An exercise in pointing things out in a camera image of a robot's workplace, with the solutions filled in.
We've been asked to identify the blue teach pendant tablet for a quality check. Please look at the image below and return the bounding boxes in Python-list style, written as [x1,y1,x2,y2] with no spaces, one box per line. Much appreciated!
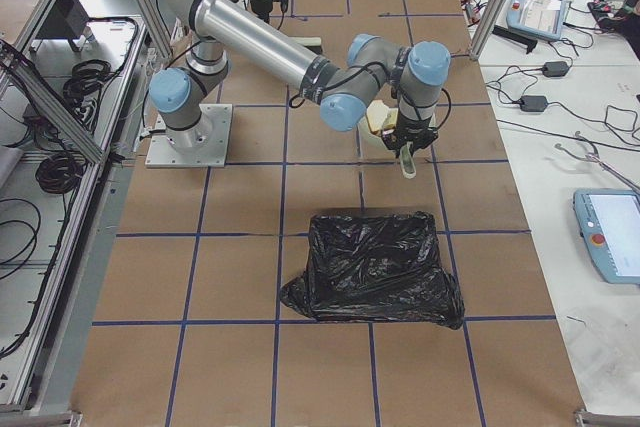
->
[506,0,570,41]

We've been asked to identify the black bag lined bin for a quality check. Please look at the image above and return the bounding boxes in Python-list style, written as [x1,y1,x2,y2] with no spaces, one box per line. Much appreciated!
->
[279,211,465,330]

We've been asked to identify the triangular white bread slice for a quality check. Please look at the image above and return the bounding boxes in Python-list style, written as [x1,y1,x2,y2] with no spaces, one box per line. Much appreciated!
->
[366,100,398,136]

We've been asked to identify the black power adapter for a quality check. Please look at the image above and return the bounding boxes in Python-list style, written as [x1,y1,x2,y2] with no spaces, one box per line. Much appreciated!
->
[541,61,571,78]
[517,95,548,113]

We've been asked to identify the pale green dustpan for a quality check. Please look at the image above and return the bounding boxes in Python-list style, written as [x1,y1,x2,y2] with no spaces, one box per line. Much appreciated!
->
[358,100,417,179]

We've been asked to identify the pale green hand brush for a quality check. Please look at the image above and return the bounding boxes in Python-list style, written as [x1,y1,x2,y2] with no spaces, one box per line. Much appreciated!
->
[291,36,323,55]

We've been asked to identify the aluminium frame post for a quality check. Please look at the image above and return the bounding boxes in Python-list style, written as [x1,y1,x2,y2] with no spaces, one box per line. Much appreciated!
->
[468,0,532,62]

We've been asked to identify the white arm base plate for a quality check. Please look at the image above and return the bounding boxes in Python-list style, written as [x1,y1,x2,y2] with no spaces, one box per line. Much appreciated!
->
[145,103,233,168]

